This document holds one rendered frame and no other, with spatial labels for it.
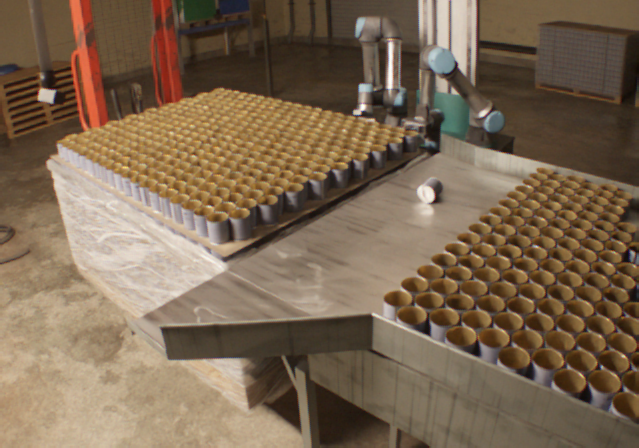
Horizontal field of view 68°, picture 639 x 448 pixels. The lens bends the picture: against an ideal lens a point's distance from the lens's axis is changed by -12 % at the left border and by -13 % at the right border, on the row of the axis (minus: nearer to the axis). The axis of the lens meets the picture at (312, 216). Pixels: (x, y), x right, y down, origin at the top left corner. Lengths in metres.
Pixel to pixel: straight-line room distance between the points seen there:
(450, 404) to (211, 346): 0.56
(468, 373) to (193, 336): 0.61
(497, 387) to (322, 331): 0.41
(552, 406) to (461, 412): 0.26
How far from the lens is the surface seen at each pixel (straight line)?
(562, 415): 1.09
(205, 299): 1.46
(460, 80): 2.57
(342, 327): 1.21
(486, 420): 1.23
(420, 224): 1.76
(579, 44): 8.58
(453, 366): 1.14
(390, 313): 1.26
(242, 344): 1.24
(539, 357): 1.18
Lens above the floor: 1.89
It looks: 26 degrees down
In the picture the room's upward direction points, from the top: 4 degrees counter-clockwise
